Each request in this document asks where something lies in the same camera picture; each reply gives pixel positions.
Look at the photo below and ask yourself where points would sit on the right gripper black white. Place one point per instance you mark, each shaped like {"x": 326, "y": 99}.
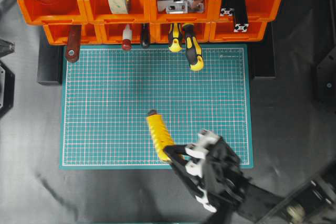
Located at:
{"x": 212, "y": 175}

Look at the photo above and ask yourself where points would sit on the yellow utility cutter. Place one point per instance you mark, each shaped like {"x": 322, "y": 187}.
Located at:
{"x": 159, "y": 134}

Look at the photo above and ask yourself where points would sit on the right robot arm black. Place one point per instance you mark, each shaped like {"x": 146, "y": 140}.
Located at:
{"x": 312, "y": 202}

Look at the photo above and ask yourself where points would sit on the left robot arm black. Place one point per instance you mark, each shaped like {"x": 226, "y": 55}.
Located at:
{"x": 7, "y": 79}

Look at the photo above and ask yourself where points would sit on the orange container rack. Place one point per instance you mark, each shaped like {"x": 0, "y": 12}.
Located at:
{"x": 100, "y": 26}

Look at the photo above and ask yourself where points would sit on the green cutting mat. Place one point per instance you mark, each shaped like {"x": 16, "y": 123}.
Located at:
{"x": 108, "y": 92}

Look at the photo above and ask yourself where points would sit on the yellow black screwdriver right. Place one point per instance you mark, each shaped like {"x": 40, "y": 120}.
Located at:
{"x": 193, "y": 49}

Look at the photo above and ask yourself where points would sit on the yellow black screwdriver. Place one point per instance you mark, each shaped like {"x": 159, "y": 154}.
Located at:
{"x": 175, "y": 37}
{"x": 193, "y": 49}

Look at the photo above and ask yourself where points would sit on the yellow black screwdriver left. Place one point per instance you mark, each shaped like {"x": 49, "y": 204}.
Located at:
{"x": 175, "y": 37}

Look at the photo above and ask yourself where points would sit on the black pen tool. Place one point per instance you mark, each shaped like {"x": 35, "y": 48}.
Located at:
{"x": 145, "y": 36}

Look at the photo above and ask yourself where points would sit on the black aluminium extrusion long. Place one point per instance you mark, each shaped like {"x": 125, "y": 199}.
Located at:
{"x": 240, "y": 15}

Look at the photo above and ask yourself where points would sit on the brown wooden tool handle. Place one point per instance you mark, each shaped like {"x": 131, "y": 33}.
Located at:
{"x": 73, "y": 44}

